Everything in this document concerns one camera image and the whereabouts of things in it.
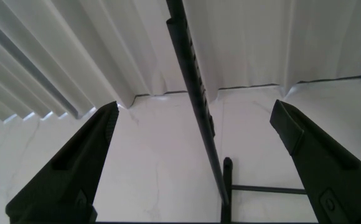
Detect black clothes rack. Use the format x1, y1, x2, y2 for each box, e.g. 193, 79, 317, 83
166, 0, 307, 223

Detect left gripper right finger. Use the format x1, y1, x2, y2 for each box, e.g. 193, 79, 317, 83
269, 99, 361, 224

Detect white curtain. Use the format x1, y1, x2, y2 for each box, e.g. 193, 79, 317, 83
0, 0, 361, 124

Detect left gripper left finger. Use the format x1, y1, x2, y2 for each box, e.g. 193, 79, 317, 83
5, 101, 120, 223

